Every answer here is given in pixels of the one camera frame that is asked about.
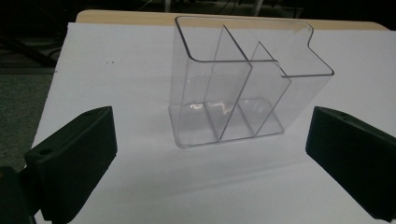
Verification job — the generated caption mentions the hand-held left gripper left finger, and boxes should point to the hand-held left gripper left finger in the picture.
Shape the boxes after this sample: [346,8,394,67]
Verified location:
[23,105,119,224]

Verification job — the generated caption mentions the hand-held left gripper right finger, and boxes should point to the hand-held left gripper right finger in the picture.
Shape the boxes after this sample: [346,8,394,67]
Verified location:
[304,105,396,223]

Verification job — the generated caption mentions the clear plastic compartment organizer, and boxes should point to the clear plastic compartment organizer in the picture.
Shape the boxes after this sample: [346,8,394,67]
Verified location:
[168,15,335,149]

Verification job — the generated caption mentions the white table cover sheet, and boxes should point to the white table cover sheet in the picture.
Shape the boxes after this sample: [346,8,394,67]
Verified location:
[32,21,396,224]

